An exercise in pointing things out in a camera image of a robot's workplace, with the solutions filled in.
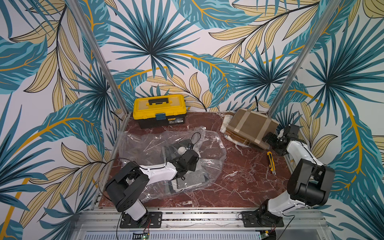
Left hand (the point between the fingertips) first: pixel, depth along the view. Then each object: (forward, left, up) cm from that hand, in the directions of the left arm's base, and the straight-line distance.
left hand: (191, 162), depth 90 cm
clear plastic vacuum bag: (+10, +31, -2) cm, 32 cm away
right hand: (+11, -48, +7) cm, 50 cm away
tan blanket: (+31, -49, +6) cm, 59 cm away
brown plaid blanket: (+19, -39, +4) cm, 44 cm away
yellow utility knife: (0, -49, -2) cm, 49 cm away
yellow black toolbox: (+31, +24, +12) cm, 41 cm away
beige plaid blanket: (+34, -36, +6) cm, 50 cm away
